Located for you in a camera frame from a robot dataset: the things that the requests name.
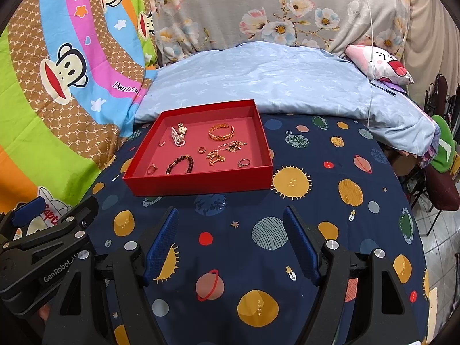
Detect dark bead bracelet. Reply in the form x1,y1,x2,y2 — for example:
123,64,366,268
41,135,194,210
165,154,195,176

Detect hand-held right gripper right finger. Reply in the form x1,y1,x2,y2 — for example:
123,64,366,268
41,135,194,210
282,205,422,345

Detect cartoon monkey blanket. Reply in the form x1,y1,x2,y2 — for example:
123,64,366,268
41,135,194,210
0,0,159,231

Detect black clover pendant necklace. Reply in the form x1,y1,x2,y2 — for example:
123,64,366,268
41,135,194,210
218,141,248,154

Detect grey floral pillow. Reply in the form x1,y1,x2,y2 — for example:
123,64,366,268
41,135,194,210
147,0,412,70

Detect beige curtain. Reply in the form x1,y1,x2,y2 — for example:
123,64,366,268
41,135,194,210
402,0,460,92

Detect gold chain necklace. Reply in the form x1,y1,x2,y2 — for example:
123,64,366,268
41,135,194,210
206,150,227,168

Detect white pearl bracelet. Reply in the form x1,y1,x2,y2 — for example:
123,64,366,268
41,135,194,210
170,126,187,148

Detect thin white cable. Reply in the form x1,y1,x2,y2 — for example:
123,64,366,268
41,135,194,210
360,0,377,127

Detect navy planet print bedsheet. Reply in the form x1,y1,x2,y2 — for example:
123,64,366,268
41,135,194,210
86,111,432,345

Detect light blue pillow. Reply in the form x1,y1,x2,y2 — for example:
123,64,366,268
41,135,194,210
135,41,437,152

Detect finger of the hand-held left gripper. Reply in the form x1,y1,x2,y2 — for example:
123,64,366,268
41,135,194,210
3,196,100,256
0,197,47,243

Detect black pen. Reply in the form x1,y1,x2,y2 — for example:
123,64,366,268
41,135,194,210
371,82,396,97

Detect dark red chair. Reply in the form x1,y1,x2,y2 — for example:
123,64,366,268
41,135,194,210
408,74,460,238

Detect green cloth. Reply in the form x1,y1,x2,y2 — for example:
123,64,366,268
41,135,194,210
430,114,460,174

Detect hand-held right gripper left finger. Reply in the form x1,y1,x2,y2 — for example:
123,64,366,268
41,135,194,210
41,206,180,345

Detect red cardboard box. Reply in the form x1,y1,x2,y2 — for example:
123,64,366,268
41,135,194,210
122,100,274,198

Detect gold braided bangle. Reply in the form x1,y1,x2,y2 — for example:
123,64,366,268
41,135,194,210
208,124,235,142

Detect pink cartoon pillow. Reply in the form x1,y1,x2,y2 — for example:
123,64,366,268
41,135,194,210
344,44,415,85

